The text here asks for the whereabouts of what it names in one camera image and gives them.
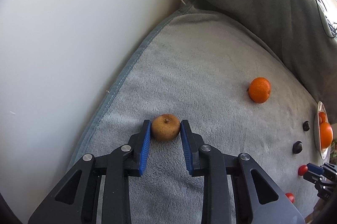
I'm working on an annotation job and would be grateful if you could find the dark plum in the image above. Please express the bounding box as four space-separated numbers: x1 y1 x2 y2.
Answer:
303 121 310 132
292 141 303 155

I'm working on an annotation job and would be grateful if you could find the light grey towel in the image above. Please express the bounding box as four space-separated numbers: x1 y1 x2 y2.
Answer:
71 5 322 216

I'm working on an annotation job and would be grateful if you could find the dark grey blanket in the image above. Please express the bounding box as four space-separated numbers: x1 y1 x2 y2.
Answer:
191 0 336 123

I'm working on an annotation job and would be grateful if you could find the floral white plate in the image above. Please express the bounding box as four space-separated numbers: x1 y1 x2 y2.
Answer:
314 101 330 160

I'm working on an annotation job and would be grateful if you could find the brown longan fruit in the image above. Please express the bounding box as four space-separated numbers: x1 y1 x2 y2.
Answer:
151 114 181 141

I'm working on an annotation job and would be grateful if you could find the black cable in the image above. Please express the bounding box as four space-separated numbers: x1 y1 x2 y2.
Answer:
297 0 337 40

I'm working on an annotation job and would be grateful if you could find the red cherry tomato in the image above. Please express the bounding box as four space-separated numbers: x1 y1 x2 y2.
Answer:
298 165 308 176
286 192 295 203

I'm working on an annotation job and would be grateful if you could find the large orange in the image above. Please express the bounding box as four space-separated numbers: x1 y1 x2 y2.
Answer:
319 122 334 149

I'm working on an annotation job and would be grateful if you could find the small mandarin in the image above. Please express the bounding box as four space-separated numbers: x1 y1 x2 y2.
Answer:
247 77 271 104
318 111 327 124

